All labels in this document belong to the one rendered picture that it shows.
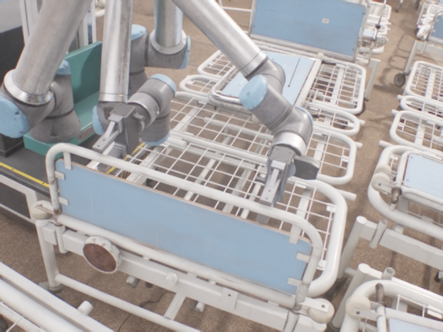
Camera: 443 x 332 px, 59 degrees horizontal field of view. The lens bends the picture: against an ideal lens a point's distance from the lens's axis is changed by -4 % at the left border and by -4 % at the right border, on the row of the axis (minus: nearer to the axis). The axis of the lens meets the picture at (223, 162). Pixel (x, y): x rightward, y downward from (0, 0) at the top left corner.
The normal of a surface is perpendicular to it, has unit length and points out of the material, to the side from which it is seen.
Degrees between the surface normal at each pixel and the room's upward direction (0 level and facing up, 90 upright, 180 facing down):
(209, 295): 90
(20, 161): 0
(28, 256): 0
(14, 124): 94
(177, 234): 90
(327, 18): 90
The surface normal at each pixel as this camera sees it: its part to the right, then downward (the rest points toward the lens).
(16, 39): 0.90, 0.32
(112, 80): 0.12, 0.13
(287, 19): -0.33, 0.51
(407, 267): 0.11, -0.81
